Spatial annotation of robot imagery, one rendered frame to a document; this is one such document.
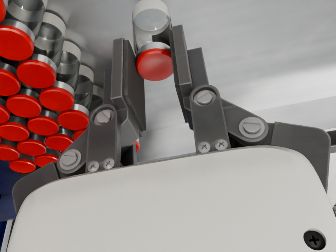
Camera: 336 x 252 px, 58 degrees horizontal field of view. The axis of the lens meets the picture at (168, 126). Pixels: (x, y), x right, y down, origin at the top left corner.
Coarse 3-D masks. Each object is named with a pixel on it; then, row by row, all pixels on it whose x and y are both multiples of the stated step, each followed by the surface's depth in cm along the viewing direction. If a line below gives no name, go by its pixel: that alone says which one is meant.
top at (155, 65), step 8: (160, 48) 15; (144, 56) 15; (152, 56) 15; (160, 56) 15; (168, 56) 15; (136, 64) 15; (144, 64) 15; (152, 64) 15; (160, 64) 15; (168, 64) 15; (144, 72) 16; (152, 72) 16; (160, 72) 16; (168, 72) 16; (152, 80) 16; (160, 80) 16
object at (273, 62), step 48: (48, 0) 18; (96, 0) 18; (192, 0) 19; (240, 0) 19; (288, 0) 19; (96, 48) 21; (192, 48) 22; (240, 48) 22; (288, 48) 23; (240, 96) 27; (288, 96) 28; (144, 144) 30; (192, 144) 28
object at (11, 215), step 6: (0, 198) 40; (6, 198) 40; (12, 198) 40; (0, 204) 40; (6, 204) 39; (12, 204) 39; (0, 210) 39; (6, 210) 39; (12, 210) 39; (0, 216) 38; (6, 216) 38; (12, 216) 38
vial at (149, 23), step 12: (144, 0) 17; (156, 0) 17; (132, 12) 18; (144, 12) 16; (156, 12) 16; (168, 12) 17; (132, 24) 17; (144, 24) 16; (156, 24) 16; (168, 24) 16; (144, 36) 15; (156, 36) 15; (168, 36) 16; (144, 48) 15; (168, 48) 15
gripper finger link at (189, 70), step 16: (176, 32) 14; (176, 48) 13; (176, 64) 13; (192, 64) 14; (176, 80) 12; (192, 80) 13; (224, 112) 12; (240, 112) 12; (192, 128) 14; (240, 128) 11; (256, 128) 11; (256, 144) 11
